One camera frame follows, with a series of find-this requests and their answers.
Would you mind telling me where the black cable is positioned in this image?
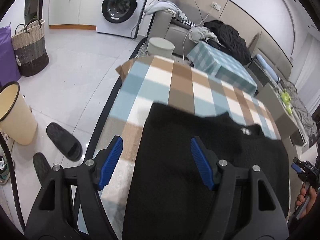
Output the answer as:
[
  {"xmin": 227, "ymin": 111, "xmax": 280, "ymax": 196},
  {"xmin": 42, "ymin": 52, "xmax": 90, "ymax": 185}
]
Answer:
[{"xmin": 0, "ymin": 132, "xmax": 27, "ymax": 233}]

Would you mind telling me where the black knit sweater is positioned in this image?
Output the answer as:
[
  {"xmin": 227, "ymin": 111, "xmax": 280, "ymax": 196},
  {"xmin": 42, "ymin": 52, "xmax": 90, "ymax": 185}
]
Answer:
[{"xmin": 123, "ymin": 103, "xmax": 290, "ymax": 239}]

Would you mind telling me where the purple bag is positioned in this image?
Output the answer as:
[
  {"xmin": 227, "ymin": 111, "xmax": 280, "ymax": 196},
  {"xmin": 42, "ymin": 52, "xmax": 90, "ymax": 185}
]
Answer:
[{"xmin": 0, "ymin": 25, "xmax": 21, "ymax": 87}]

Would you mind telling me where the grey side cabinet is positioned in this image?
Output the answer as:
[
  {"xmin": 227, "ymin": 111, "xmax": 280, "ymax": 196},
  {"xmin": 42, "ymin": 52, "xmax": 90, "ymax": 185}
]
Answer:
[{"xmin": 256, "ymin": 83, "xmax": 309, "ymax": 147}]

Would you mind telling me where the beige trash bin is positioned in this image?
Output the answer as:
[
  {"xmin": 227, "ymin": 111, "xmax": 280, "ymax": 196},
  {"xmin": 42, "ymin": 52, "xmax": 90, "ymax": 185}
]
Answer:
[{"xmin": 0, "ymin": 81, "xmax": 37, "ymax": 145}]

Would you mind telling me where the teal checkered cloth table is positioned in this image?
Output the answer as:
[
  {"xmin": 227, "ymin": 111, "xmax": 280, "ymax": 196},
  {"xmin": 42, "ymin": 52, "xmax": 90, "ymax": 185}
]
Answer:
[{"xmin": 187, "ymin": 41, "xmax": 258, "ymax": 95}]

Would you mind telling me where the blue pillow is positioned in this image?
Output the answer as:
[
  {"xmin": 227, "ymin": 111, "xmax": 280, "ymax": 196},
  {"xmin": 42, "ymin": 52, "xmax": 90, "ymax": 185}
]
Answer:
[{"xmin": 256, "ymin": 54, "xmax": 280, "ymax": 82}]

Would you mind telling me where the black jacket on sofa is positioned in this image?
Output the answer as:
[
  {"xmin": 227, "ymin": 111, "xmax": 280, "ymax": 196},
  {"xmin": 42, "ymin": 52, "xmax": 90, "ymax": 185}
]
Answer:
[{"xmin": 203, "ymin": 20, "xmax": 252, "ymax": 66}]

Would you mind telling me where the woven laundry basket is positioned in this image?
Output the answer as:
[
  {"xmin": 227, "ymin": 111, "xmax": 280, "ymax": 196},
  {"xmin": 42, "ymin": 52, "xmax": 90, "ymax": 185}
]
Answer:
[{"xmin": 11, "ymin": 18, "xmax": 49, "ymax": 77}]

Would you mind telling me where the grey sofa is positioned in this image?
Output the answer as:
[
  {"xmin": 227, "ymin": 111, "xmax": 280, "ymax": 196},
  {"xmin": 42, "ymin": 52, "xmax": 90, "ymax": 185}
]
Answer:
[{"xmin": 147, "ymin": 0, "xmax": 226, "ymax": 58}]

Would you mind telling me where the black slipper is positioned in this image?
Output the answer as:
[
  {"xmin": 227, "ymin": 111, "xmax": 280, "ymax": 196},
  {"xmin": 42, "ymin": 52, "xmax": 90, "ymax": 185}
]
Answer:
[
  {"xmin": 33, "ymin": 152, "xmax": 53, "ymax": 189},
  {"xmin": 46, "ymin": 122, "xmax": 82, "ymax": 161}
]

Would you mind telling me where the person right hand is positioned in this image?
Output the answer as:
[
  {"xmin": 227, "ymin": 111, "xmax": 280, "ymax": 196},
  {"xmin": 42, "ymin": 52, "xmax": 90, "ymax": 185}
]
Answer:
[{"xmin": 294, "ymin": 186, "xmax": 318, "ymax": 219}]

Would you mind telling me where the white round stool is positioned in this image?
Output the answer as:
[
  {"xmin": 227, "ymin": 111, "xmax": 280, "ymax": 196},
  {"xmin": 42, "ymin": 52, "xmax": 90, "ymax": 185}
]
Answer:
[{"xmin": 147, "ymin": 37, "xmax": 175, "ymax": 59}]

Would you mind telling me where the green toy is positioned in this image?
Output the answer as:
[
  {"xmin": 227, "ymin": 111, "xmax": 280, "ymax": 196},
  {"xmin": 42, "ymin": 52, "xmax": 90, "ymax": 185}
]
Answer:
[{"xmin": 280, "ymin": 89, "xmax": 292, "ymax": 115}]

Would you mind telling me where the checkered tablecloth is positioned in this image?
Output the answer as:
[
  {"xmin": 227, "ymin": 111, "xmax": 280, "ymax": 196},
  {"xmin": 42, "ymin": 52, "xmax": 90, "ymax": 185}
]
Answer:
[{"xmin": 86, "ymin": 56, "xmax": 280, "ymax": 237}]

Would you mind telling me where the grey white clothes pile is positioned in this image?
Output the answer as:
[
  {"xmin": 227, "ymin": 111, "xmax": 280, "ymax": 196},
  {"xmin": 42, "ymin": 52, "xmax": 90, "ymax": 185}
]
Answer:
[{"xmin": 144, "ymin": 0, "xmax": 203, "ymax": 40}]

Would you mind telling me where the white washing machine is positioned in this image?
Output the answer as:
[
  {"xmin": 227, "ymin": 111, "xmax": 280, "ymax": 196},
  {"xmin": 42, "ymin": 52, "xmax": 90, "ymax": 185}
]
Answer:
[{"xmin": 96, "ymin": 0, "xmax": 146, "ymax": 39}]

